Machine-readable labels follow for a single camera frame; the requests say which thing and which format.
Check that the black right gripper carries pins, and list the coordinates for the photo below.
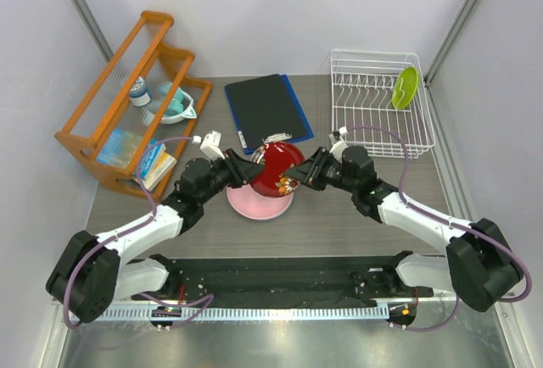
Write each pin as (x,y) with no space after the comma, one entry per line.
(310,172)

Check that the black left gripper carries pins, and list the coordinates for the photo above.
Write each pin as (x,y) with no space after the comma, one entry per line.
(243,170)

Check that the pink plate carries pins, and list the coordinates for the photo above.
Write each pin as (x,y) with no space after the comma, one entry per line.
(252,205)

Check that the red floral plate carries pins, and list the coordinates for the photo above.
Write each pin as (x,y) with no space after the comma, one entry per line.
(277,157)

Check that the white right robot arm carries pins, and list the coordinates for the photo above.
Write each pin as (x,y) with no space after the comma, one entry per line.
(474,261)

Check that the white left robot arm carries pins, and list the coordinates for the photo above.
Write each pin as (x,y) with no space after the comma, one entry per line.
(95,270)

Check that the orange wooden shelf rack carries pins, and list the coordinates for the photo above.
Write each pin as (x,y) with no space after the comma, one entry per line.
(106,106)

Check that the blue black clipboard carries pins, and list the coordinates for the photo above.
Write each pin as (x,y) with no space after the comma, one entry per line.
(266,106)

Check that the white bowl with teal items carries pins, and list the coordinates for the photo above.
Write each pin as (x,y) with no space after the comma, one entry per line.
(180,108)

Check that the blue white book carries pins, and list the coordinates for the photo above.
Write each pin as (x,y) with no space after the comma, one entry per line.
(156,164)

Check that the lime green plate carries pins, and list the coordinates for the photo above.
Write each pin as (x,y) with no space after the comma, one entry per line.
(405,88)

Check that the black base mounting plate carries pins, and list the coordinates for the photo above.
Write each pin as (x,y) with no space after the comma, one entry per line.
(288,283)

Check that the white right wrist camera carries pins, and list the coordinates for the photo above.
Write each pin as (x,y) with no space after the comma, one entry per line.
(338,142)

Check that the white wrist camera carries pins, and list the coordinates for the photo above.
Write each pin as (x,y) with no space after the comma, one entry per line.
(209,145)
(338,142)

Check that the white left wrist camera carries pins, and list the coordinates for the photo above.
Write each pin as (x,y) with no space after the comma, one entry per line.
(209,145)

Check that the white wire dish rack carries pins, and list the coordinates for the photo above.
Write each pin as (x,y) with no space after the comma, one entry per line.
(362,84)

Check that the white slotted cable duct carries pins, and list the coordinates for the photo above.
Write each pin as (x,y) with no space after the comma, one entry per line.
(151,312)

